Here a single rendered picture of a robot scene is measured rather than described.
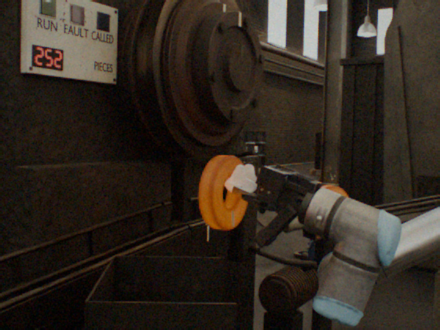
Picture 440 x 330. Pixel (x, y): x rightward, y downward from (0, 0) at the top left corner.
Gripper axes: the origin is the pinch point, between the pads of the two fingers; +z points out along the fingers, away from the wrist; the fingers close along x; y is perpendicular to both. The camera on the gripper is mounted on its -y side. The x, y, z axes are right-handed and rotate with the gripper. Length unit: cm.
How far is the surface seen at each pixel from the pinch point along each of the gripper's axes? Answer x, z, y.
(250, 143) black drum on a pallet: -931, 476, -159
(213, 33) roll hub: -8.4, 18.2, 29.7
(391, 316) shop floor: -182, -19, -85
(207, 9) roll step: -12.7, 24.5, 35.0
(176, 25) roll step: -3.1, 25.0, 29.3
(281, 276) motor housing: -44, -2, -32
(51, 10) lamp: 21, 39, 26
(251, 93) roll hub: -28.9, 15.3, 17.6
